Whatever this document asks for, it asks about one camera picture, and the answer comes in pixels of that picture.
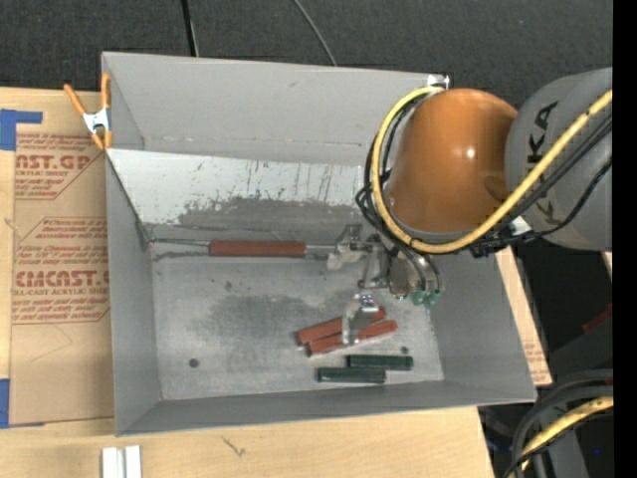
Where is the dark green flat block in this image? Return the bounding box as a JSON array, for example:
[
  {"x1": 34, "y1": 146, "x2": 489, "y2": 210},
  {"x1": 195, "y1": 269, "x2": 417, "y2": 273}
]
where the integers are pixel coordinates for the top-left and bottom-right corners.
[
  {"x1": 317, "y1": 366, "x2": 388, "y2": 384},
  {"x1": 345, "y1": 354, "x2": 415, "y2": 371}
]

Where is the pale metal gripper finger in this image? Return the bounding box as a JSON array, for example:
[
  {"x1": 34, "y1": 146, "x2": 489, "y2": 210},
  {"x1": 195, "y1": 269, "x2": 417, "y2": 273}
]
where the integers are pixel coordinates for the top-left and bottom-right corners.
[
  {"x1": 326, "y1": 223, "x2": 373, "y2": 271},
  {"x1": 341, "y1": 293, "x2": 381, "y2": 347}
]

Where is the grey metal bin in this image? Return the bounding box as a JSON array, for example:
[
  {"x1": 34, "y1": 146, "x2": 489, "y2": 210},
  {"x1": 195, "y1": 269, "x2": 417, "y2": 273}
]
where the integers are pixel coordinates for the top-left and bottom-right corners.
[{"x1": 101, "y1": 51, "x2": 538, "y2": 438}]

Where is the black cylinder on white bracket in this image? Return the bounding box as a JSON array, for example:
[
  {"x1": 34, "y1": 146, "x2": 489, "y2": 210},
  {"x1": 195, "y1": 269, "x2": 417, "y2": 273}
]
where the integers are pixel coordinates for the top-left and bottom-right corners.
[{"x1": 467, "y1": 216, "x2": 531, "y2": 260}]

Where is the red-brown flat block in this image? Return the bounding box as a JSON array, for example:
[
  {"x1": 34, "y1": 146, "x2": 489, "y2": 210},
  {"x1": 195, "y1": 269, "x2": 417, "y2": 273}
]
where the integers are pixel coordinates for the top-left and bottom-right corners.
[
  {"x1": 208, "y1": 239, "x2": 309, "y2": 259},
  {"x1": 297, "y1": 306, "x2": 388, "y2": 347},
  {"x1": 305, "y1": 319, "x2": 400, "y2": 358}
]

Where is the brown cardboard board, red print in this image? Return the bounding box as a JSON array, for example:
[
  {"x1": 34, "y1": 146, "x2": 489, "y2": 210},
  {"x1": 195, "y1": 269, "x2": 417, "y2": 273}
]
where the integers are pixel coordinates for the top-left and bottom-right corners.
[{"x1": 0, "y1": 86, "x2": 554, "y2": 428}]

